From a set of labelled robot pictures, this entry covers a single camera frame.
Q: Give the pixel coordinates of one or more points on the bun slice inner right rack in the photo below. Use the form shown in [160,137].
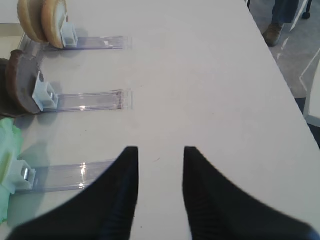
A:
[52,18]

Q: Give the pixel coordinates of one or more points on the bun slice rack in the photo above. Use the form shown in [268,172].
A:
[52,18]
[30,17]

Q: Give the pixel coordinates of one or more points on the white pusher block lettuce rail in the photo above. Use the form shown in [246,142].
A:
[18,176]

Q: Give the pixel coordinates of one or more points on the bun slice outer right rack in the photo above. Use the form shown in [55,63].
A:
[30,17]

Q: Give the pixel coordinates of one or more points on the brown shoe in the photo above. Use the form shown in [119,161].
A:
[272,34]

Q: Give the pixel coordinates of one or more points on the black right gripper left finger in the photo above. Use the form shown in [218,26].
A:
[103,211]

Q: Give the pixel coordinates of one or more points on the green lettuce leaf in rack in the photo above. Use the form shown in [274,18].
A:
[11,141]

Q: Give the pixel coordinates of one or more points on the white pusher block bun rail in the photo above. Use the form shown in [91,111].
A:
[68,34]

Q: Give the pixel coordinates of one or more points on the white pusher block patty rail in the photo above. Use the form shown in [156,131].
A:
[44,95]

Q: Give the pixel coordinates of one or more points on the clear acrylic rack right side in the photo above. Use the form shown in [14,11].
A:
[111,100]

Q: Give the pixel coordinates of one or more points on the brown meat patty outer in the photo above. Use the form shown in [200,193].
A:
[21,74]

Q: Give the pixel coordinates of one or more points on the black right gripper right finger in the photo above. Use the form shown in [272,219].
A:
[219,210]

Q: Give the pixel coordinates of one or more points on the brown meat patty near tray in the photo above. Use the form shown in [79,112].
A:
[8,108]

